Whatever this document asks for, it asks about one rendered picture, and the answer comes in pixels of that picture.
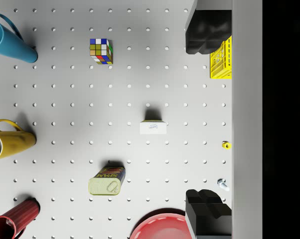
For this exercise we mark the yellow basket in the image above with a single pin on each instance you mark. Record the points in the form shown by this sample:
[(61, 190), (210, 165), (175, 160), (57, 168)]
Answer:
[(221, 64)]

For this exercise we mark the bolt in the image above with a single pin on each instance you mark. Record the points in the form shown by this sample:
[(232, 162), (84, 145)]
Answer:
[(222, 184)]

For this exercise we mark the yellow mug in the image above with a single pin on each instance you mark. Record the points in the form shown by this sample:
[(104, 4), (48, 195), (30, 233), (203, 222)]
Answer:
[(18, 143)]

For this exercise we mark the puzzle cube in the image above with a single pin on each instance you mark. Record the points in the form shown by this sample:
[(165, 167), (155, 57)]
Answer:
[(100, 51)]

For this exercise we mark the blue mug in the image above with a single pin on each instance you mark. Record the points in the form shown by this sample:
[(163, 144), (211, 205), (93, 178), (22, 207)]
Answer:
[(13, 47)]

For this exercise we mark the yellow and white box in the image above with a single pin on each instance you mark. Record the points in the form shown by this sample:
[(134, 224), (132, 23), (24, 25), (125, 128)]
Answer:
[(152, 128)]

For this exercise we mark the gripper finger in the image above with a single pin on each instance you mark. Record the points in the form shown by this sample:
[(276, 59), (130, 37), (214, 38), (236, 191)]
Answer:
[(207, 32), (209, 216)]

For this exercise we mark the red mug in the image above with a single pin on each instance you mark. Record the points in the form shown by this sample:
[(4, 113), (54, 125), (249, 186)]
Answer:
[(18, 215)]

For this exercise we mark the red plate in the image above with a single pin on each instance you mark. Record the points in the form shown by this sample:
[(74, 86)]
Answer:
[(162, 227)]

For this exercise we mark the flat-sided can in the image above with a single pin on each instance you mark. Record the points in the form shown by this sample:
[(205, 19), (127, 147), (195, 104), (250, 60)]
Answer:
[(105, 183)]

